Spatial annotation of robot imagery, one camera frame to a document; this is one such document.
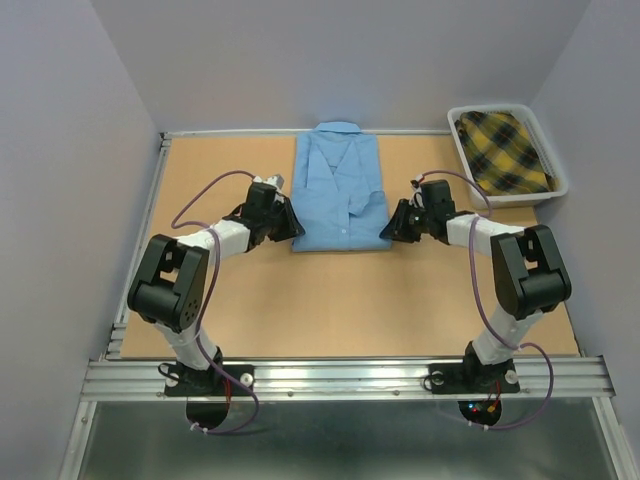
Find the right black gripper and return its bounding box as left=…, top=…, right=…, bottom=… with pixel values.
left=378, top=198, right=433, bottom=243

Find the light blue long sleeve shirt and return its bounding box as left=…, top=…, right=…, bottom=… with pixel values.
left=291, top=121, right=391, bottom=253

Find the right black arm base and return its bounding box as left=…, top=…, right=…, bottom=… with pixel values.
left=428, top=360, right=520, bottom=395

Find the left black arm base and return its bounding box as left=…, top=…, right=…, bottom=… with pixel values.
left=157, top=362, right=255, bottom=398

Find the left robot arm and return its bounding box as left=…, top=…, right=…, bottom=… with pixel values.
left=127, top=175, right=304, bottom=394

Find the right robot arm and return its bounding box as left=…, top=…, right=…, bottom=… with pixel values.
left=380, top=177, right=572, bottom=393

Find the yellow plaid shirt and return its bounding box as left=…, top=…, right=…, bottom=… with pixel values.
left=454, top=111, right=552, bottom=196

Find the white plastic basket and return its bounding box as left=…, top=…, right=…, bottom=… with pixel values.
left=447, top=103, right=569, bottom=208

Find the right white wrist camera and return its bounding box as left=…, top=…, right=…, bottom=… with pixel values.
left=410, top=175, right=424, bottom=208

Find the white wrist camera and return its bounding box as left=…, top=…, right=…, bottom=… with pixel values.
left=252, top=174, right=284, bottom=191
left=410, top=175, right=424, bottom=208

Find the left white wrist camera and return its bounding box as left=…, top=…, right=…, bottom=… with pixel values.
left=252, top=174, right=284, bottom=191

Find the aluminium mounting rail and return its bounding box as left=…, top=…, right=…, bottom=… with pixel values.
left=80, top=356, right=615, bottom=403

